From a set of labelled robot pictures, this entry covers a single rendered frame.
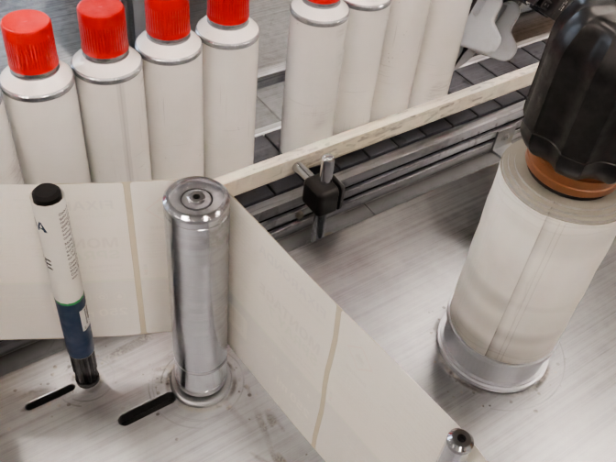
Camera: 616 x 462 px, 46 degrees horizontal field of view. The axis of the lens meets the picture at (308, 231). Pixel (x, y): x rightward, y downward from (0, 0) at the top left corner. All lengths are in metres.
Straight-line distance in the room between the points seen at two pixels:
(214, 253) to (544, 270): 0.21
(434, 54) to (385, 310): 0.28
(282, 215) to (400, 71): 0.18
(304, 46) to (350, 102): 0.10
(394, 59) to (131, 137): 0.28
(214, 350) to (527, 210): 0.22
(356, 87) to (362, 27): 0.06
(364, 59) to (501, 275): 0.28
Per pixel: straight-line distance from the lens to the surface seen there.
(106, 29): 0.55
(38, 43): 0.54
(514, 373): 0.58
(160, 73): 0.59
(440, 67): 0.78
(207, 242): 0.42
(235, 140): 0.65
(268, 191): 0.70
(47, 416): 0.56
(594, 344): 0.65
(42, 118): 0.56
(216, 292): 0.46
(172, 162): 0.64
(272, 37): 1.03
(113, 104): 0.57
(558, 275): 0.49
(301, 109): 0.69
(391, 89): 0.75
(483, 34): 0.80
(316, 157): 0.70
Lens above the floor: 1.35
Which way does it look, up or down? 45 degrees down
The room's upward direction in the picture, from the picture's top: 7 degrees clockwise
